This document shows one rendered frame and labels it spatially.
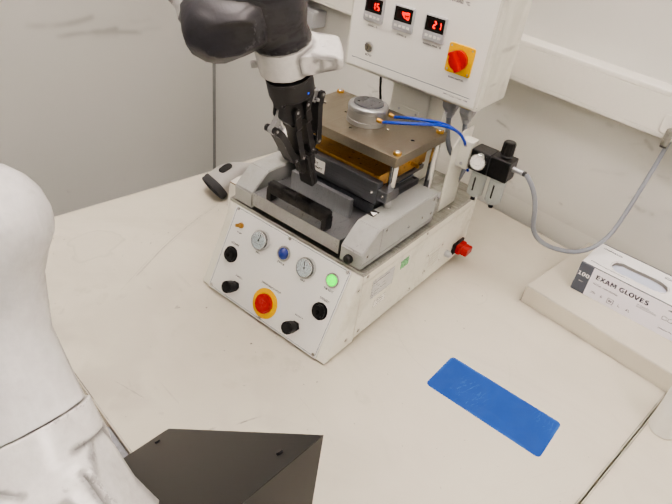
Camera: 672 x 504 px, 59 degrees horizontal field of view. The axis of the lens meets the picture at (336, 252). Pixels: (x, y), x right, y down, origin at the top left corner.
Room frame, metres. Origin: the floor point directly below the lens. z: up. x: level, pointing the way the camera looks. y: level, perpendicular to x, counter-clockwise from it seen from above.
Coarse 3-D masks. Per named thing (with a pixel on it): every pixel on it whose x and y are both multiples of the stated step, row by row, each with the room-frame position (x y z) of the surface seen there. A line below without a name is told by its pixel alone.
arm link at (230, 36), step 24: (192, 0) 0.81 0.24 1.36; (216, 0) 0.80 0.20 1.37; (240, 0) 0.81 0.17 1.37; (264, 0) 0.82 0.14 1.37; (288, 0) 0.83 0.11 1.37; (192, 24) 0.79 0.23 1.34; (216, 24) 0.78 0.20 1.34; (240, 24) 0.80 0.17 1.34; (264, 24) 0.82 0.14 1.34; (288, 24) 0.83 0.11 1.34; (192, 48) 0.79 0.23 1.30; (216, 48) 0.79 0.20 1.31; (240, 48) 0.80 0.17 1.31; (264, 48) 0.84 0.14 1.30; (288, 48) 0.84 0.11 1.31
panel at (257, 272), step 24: (240, 216) 1.00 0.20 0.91; (240, 240) 0.97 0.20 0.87; (288, 240) 0.93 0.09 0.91; (216, 264) 0.97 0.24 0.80; (240, 264) 0.94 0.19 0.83; (264, 264) 0.92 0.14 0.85; (288, 264) 0.90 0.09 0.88; (336, 264) 0.87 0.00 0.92; (216, 288) 0.94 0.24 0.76; (240, 288) 0.92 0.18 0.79; (264, 288) 0.90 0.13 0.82; (288, 288) 0.88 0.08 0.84; (312, 288) 0.86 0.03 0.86; (336, 288) 0.84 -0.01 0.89; (288, 312) 0.85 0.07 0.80; (288, 336) 0.83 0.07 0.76; (312, 336) 0.81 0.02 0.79
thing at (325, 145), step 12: (324, 144) 1.07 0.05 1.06; (336, 144) 1.08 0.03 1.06; (336, 156) 1.03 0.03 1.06; (348, 156) 1.03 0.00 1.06; (360, 156) 1.04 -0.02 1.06; (420, 156) 1.09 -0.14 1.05; (360, 168) 0.99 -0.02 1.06; (372, 168) 1.00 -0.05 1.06; (384, 168) 1.00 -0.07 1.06; (408, 168) 1.06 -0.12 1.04; (420, 168) 1.10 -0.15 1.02; (384, 180) 0.99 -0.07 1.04; (396, 180) 1.02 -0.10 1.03
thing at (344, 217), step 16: (288, 176) 1.08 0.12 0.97; (256, 192) 1.00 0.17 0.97; (304, 192) 1.01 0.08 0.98; (320, 192) 0.99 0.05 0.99; (336, 192) 0.97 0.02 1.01; (272, 208) 0.97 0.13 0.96; (288, 208) 0.96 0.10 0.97; (336, 208) 0.97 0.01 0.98; (352, 208) 0.99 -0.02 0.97; (288, 224) 0.94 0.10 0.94; (304, 224) 0.92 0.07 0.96; (320, 224) 0.92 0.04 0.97; (336, 224) 0.93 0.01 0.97; (352, 224) 0.93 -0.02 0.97; (320, 240) 0.90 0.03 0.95; (336, 240) 0.88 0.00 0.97
